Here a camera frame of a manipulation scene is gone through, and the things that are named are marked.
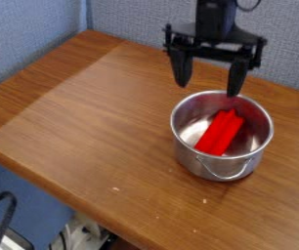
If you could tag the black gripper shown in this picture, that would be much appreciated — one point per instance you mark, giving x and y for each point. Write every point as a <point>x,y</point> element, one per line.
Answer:
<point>214,37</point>

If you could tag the red plastic block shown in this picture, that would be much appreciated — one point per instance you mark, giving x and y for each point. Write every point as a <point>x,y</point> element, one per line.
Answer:
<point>220,133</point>

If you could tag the white items under table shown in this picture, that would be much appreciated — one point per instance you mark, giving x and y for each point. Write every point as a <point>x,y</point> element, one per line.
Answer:
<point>83,234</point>

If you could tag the metal pot with handle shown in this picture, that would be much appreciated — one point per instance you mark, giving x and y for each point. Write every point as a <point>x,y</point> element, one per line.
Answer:
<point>191,117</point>

